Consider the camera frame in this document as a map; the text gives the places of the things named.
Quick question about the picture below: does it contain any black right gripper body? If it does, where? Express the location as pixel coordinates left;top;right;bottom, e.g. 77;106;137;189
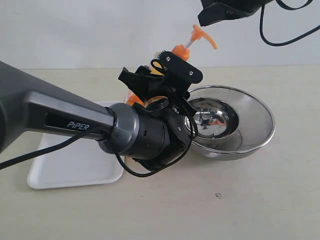
201;0;273;13

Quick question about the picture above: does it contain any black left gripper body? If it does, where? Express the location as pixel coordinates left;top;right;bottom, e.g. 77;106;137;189
131;86;198;172

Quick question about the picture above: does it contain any orange pump soap bottle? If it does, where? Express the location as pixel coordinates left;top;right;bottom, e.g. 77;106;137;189
123;24;218;106

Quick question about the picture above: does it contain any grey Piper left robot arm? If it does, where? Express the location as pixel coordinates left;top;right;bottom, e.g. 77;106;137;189
0;61;202;176

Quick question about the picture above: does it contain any small shiny steel bowl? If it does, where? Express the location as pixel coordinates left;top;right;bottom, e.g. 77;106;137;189
188;97;240;146

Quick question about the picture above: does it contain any steel mesh colander bowl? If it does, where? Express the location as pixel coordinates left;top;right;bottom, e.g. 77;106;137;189
188;85;276;161

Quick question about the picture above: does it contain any white rectangular foam tray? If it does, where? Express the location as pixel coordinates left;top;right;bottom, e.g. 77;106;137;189
26;100;124;191

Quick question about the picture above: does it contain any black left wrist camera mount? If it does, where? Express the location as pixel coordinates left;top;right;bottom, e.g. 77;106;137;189
155;51;203;93

